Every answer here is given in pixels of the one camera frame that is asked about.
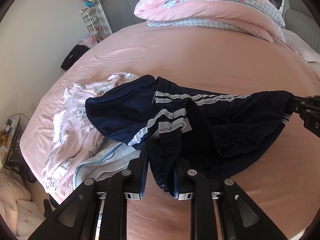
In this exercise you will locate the pink checkered folded duvet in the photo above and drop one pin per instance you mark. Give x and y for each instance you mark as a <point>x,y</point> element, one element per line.
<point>259,18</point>

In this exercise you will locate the black bag on floor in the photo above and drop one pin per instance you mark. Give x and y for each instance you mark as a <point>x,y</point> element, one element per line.
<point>73,56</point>

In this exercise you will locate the black wire side table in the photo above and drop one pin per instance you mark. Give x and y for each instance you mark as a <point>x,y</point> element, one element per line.
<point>11,153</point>

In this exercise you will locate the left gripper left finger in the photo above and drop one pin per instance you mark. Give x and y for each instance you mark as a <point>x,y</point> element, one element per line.
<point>97,209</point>

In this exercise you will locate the navy shorts with white stripes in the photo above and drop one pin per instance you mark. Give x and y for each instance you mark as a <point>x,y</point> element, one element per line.
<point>219,135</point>

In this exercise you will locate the grey green padded headboard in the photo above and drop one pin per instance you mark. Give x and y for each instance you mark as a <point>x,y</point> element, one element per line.
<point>299,20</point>

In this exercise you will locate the white storage shelf rack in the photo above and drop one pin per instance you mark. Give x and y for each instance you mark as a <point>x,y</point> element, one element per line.
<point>93,23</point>

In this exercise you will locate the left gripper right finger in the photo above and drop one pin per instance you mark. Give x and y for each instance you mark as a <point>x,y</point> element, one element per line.
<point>221,209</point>

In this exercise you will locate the white cartoon print pajamas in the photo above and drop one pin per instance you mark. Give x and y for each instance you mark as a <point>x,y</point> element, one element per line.
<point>75,139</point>

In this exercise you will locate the pink blanket on floor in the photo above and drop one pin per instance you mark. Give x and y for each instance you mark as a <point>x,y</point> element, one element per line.
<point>19,213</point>

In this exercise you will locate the grey door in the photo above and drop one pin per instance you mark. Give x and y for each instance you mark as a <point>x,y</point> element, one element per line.
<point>120,13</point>

